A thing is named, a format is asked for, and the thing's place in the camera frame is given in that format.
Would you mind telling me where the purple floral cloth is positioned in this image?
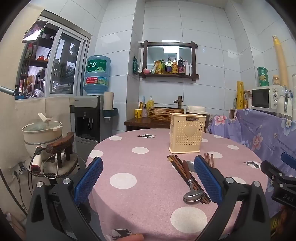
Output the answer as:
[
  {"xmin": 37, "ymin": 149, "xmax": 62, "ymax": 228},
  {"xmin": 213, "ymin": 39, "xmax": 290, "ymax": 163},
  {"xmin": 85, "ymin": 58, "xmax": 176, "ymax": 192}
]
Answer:
[{"xmin": 208, "ymin": 108, "xmax": 296, "ymax": 215}]

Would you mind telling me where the white cooking pot with lid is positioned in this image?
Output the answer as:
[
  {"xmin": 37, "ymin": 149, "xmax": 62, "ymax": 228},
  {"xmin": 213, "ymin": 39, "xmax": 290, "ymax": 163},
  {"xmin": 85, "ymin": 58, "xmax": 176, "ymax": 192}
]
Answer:
[{"xmin": 22, "ymin": 113, "xmax": 63, "ymax": 158}]

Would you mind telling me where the wooden framed mirror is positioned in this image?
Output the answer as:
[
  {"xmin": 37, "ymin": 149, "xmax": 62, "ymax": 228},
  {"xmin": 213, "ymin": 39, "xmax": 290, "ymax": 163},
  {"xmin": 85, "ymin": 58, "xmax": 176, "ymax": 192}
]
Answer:
[{"xmin": 139, "ymin": 40, "xmax": 200, "ymax": 81}]

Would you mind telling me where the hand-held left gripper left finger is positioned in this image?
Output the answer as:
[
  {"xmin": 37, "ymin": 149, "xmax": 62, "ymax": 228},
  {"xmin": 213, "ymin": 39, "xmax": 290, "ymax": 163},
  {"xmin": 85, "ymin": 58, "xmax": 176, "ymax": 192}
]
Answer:
[{"xmin": 25, "ymin": 157, "xmax": 105, "ymax": 241}]

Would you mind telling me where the white and red adapter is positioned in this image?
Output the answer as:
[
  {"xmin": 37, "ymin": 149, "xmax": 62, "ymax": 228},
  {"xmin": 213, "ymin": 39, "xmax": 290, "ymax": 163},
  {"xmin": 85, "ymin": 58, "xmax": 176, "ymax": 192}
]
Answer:
[{"xmin": 31, "ymin": 146, "xmax": 43, "ymax": 173}]

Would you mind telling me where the pale yellow rolled mat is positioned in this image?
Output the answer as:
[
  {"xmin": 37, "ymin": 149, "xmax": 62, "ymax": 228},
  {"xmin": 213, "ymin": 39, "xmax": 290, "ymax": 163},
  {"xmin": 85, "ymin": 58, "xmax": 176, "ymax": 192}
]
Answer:
[{"xmin": 272, "ymin": 35, "xmax": 289, "ymax": 88}]

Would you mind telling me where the yellow snack bag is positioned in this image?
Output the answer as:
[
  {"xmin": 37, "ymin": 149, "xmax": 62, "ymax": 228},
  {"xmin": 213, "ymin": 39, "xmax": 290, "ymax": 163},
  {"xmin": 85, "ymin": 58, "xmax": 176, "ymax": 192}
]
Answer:
[{"xmin": 151, "ymin": 60, "xmax": 162, "ymax": 75}]

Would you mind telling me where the grey water dispenser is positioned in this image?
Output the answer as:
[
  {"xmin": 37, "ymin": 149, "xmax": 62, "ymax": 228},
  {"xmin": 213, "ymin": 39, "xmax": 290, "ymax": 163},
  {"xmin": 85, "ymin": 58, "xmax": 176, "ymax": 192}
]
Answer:
[{"xmin": 73, "ymin": 95, "xmax": 105, "ymax": 167}]

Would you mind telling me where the small dark wooden stool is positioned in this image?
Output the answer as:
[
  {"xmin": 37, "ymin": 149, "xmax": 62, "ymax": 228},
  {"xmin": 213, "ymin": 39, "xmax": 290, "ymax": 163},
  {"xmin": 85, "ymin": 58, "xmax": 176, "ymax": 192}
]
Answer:
[{"xmin": 45, "ymin": 132, "xmax": 75, "ymax": 168}]

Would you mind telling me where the pink polka dot tablecloth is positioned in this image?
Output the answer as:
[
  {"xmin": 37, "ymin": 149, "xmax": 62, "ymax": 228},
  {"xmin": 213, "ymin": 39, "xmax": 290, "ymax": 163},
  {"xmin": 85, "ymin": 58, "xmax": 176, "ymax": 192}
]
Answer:
[{"xmin": 85, "ymin": 128, "xmax": 270, "ymax": 241}]

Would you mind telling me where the woven holder with sticks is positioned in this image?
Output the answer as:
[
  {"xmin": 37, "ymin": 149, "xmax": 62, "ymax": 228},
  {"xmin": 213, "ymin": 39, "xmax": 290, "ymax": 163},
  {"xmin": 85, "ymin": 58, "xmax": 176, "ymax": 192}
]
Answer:
[{"xmin": 243, "ymin": 90, "xmax": 251, "ymax": 109}]

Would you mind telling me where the yellow patterned roll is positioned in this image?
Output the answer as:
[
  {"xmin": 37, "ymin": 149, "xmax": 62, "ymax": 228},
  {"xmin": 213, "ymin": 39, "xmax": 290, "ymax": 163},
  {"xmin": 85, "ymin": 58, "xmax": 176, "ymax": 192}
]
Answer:
[{"xmin": 236, "ymin": 81, "xmax": 245, "ymax": 109}]

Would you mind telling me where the white microwave oven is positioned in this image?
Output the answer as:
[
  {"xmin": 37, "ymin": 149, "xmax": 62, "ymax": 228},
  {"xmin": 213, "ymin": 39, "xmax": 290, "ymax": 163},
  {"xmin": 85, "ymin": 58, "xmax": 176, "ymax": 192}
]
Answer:
[{"xmin": 251, "ymin": 85, "xmax": 286, "ymax": 114}]

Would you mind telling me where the black cable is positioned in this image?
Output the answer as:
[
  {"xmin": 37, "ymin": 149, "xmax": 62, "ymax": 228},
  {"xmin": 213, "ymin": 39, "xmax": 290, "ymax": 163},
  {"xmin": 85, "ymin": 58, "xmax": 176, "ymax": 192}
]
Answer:
[{"xmin": 13, "ymin": 148, "xmax": 60, "ymax": 209}]

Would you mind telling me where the metal spoon with wooden handle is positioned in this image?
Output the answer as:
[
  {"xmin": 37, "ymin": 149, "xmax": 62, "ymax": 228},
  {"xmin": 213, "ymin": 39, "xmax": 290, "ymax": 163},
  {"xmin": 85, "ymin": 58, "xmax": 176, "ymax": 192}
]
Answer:
[{"xmin": 182, "ymin": 159, "xmax": 205, "ymax": 204}]

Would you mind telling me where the smartphone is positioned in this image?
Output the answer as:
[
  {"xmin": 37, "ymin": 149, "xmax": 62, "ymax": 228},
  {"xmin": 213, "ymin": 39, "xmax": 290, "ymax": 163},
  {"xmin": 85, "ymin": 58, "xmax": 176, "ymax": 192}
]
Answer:
[{"xmin": 22, "ymin": 20, "xmax": 48, "ymax": 43}]

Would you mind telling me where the dark sauce bottle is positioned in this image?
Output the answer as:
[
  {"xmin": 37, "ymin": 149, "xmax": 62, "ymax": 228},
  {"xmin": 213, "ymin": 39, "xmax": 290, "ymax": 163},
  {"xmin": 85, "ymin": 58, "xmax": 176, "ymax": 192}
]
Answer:
[{"xmin": 178, "ymin": 57, "xmax": 186, "ymax": 75}]

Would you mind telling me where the blue water jug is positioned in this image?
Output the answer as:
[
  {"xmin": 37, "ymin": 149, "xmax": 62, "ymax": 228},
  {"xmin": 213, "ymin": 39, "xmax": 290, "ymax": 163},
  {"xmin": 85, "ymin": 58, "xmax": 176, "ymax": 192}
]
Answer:
[{"xmin": 83, "ymin": 55, "xmax": 111, "ymax": 95}]

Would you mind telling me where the beige cover sheet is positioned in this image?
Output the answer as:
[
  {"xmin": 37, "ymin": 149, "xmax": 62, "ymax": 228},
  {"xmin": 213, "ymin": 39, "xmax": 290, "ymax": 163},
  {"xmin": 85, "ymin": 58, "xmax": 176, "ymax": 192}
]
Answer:
[{"xmin": 15, "ymin": 96, "xmax": 75, "ymax": 153}]

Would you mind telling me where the person's left hand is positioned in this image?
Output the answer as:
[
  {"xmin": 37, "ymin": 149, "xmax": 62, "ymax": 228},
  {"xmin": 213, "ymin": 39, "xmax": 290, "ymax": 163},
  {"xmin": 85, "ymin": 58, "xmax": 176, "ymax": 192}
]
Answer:
[{"xmin": 120, "ymin": 234, "xmax": 144, "ymax": 241}]

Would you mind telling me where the bamboo style faucet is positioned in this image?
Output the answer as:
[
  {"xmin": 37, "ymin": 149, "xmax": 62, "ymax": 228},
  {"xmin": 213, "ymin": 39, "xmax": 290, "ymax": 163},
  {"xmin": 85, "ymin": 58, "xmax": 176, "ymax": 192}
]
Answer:
[{"xmin": 173, "ymin": 95, "xmax": 184, "ymax": 108}]

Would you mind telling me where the pile of wooden chopsticks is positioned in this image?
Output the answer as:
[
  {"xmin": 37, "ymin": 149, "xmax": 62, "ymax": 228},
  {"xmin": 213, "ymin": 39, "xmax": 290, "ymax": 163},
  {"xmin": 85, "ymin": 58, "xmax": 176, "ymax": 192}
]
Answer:
[{"xmin": 167, "ymin": 152, "xmax": 215, "ymax": 205}]

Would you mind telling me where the woven basin sink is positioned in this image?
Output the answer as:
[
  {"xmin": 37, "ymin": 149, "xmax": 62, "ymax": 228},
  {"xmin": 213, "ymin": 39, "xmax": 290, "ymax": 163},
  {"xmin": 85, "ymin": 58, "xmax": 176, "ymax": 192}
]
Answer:
[{"xmin": 148, "ymin": 106, "xmax": 185, "ymax": 122}]

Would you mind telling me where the round cushioned seat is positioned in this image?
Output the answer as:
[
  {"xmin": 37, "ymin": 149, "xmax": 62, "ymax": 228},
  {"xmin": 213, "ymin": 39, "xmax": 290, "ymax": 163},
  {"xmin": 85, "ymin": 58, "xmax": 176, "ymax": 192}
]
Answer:
[{"xmin": 30, "ymin": 152, "xmax": 86, "ymax": 179}]

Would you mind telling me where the sliding glass window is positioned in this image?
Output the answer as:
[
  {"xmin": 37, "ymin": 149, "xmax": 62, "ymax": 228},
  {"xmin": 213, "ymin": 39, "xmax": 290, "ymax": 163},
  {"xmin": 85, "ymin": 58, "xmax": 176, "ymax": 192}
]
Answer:
[{"xmin": 15, "ymin": 9, "xmax": 92, "ymax": 100}]

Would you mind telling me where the blue-grey cup holder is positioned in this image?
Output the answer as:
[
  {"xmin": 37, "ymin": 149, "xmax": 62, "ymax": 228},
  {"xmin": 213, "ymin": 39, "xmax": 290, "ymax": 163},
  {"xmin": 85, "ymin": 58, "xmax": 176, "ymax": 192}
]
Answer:
[{"xmin": 103, "ymin": 108, "xmax": 119, "ymax": 119}]

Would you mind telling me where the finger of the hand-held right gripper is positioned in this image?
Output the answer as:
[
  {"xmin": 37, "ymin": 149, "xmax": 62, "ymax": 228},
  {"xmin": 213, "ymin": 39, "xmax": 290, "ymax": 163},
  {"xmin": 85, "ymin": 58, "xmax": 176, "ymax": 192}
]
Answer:
[{"xmin": 280, "ymin": 152, "xmax": 296, "ymax": 171}]

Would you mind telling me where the beige plastic utensil holder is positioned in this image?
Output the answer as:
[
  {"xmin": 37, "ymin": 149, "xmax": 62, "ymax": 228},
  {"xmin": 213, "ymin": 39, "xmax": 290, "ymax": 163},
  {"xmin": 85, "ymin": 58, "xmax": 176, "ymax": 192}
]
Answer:
[{"xmin": 169, "ymin": 113, "xmax": 207, "ymax": 153}]

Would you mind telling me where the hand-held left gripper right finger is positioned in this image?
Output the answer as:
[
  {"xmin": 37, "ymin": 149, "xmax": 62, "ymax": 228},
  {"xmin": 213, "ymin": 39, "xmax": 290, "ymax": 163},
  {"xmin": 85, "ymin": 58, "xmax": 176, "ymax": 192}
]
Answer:
[{"xmin": 194, "ymin": 155, "xmax": 271, "ymax": 241}]

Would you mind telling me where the white paper towel roll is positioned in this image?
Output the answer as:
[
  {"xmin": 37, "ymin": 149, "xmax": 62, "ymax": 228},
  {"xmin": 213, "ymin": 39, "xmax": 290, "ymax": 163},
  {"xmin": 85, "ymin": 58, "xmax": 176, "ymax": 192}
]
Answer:
[{"xmin": 103, "ymin": 91, "xmax": 114, "ymax": 111}]

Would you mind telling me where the dark wooden counter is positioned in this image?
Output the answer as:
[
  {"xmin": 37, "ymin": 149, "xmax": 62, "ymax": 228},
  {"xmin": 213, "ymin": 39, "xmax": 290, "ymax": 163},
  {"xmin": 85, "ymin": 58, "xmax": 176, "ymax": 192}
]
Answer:
[{"xmin": 124, "ymin": 117, "xmax": 172, "ymax": 132}]

